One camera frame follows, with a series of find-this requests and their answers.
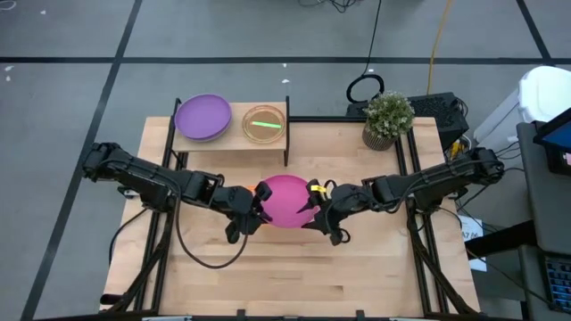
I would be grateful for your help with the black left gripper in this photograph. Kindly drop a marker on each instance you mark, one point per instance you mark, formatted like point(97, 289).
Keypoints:
point(238, 205)

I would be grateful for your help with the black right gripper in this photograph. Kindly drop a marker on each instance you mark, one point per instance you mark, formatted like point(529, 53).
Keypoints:
point(343, 200)

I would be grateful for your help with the magenta plastic plate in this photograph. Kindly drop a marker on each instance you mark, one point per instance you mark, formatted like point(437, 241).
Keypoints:
point(287, 200)

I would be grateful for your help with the green transparent plastic plate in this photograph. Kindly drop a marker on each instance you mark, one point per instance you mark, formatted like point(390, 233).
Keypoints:
point(256, 135)

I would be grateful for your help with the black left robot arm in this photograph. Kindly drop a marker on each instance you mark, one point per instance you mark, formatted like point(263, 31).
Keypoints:
point(147, 178)

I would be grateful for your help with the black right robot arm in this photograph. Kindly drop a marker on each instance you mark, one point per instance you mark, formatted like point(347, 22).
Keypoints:
point(437, 183)

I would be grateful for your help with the yellow tape tag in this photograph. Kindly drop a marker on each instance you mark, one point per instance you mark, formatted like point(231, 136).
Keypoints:
point(318, 188)

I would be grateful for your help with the potted plant striped pot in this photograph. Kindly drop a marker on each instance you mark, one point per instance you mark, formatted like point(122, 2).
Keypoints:
point(388, 116)

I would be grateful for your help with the white paper sheet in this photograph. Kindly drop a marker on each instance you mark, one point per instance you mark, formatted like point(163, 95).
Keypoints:
point(466, 223)

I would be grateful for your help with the black desk base bar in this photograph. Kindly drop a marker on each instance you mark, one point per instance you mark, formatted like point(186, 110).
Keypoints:
point(499, 238)

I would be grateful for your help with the dark grey desk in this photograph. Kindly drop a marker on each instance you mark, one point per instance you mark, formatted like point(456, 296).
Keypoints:
point(548, 214)

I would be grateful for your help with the black keyboard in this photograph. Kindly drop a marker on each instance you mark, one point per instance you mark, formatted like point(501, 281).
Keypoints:
point(560, 285)

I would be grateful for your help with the tablet with blue screen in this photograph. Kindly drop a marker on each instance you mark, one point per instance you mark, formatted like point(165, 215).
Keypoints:
point(557, 138)

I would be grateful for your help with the white plastic bin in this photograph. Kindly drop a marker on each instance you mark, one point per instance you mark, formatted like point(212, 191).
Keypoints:
point(546, 91)

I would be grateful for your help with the wooden shelf black metal frame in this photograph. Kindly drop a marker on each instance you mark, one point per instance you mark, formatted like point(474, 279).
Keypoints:
point(236, 147)

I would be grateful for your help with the black aluminium table frame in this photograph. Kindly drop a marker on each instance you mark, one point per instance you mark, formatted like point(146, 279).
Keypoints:
point(325, 119)

